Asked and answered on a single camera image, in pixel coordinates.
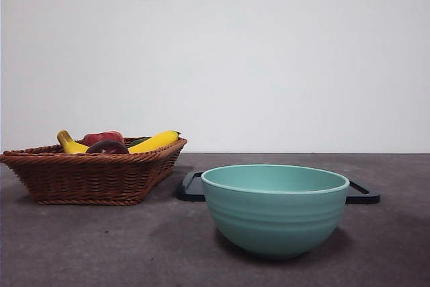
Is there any dark purple plum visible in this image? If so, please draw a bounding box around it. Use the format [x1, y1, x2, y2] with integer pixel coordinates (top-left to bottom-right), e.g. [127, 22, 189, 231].
[85, 139, 130, 155]

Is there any teal ceramic bowl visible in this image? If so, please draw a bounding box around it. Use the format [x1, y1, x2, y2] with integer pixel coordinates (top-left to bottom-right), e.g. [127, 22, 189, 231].
[200, 164, 350, 260]

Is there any yellow banana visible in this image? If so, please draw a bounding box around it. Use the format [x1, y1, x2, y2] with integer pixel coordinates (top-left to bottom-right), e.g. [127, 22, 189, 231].
[56, 129, 181, 155]

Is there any red apple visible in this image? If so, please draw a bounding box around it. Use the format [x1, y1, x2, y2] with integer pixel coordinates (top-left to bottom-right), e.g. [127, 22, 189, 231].
[83, 130, 125, 147]

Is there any brown wicker basket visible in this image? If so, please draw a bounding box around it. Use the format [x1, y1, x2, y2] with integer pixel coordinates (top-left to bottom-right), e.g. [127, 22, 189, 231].
[0, 137, 187, 206]

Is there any dark rectangular tray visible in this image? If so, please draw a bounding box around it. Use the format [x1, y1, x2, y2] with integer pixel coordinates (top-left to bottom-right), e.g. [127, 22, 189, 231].
[176, 171, 382, 204]

